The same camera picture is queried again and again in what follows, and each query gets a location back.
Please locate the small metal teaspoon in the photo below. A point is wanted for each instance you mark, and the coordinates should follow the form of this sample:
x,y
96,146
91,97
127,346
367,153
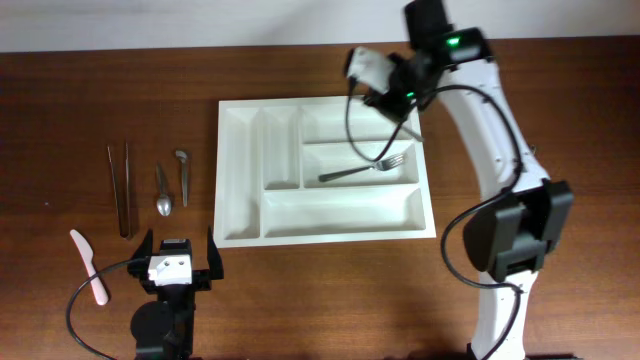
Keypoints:
x,y
163,202

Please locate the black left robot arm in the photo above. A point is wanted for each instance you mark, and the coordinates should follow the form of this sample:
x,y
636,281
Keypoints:
x,y
164,328

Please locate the white plastic knife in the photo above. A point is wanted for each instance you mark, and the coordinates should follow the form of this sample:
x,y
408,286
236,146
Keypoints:
x,y
86,252

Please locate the white plastic cutlery tray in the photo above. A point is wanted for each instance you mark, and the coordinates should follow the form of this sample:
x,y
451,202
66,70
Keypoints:
x,y
271,152

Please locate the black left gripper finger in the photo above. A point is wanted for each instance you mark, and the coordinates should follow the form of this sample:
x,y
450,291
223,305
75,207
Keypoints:
x,y
141,257
216,268

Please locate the metal fork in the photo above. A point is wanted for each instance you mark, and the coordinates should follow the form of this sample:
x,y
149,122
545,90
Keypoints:
x,y
382,165
417,136

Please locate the long metal tongs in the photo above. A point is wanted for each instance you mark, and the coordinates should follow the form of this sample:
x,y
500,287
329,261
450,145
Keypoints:
x,y
121,192

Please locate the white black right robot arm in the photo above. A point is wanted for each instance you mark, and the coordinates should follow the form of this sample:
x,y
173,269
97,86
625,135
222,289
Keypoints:
x,y
499,245

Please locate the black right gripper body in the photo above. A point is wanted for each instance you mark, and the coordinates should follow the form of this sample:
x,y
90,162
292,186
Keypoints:
x,y
405,85

